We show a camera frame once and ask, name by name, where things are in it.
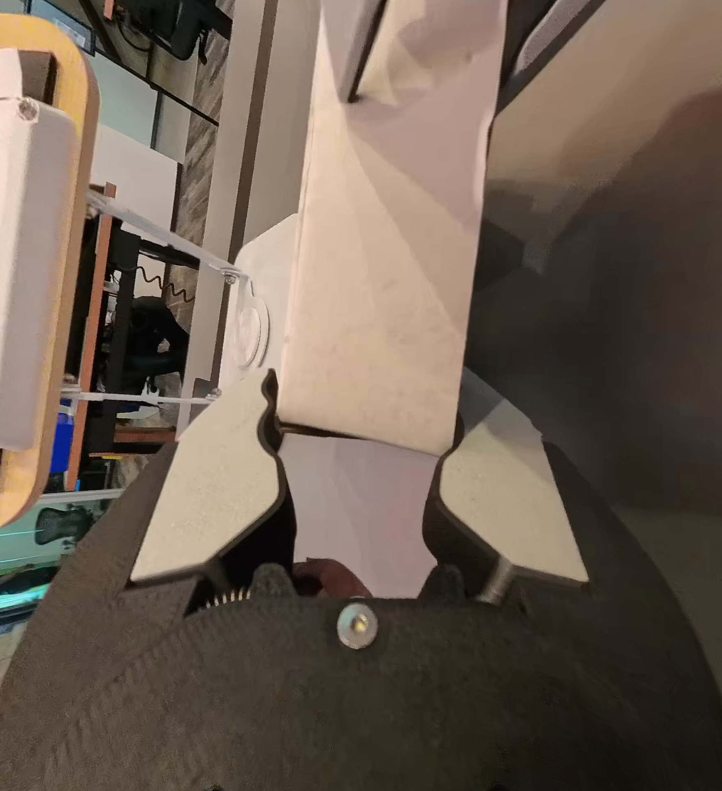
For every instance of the clear acrylic clip plate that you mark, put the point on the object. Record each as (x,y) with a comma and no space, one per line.
(39,278)

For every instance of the brown wooden post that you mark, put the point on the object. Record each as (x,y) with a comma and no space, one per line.
(92,309)

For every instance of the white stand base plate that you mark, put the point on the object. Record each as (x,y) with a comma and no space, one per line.
(268,259)

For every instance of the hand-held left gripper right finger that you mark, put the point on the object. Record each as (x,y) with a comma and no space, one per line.
(509,500)

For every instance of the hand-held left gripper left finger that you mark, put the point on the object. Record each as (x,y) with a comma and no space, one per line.
(212,494)

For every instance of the brown wooden crossbar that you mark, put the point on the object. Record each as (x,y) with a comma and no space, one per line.
(144,436)

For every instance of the clear acrylic strut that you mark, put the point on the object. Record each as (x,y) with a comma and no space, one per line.
(157,232)
(138,398)

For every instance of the black office chair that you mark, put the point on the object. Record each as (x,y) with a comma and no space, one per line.
(61,525)

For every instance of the white cardboard box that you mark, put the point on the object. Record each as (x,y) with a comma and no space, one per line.
(385,247)

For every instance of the clear acrylic bracket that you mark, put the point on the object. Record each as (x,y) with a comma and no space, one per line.
(253,327)

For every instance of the person's left hand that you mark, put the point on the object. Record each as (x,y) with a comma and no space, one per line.
(336,578)

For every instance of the black bag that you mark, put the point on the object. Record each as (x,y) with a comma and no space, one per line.
(169,25)

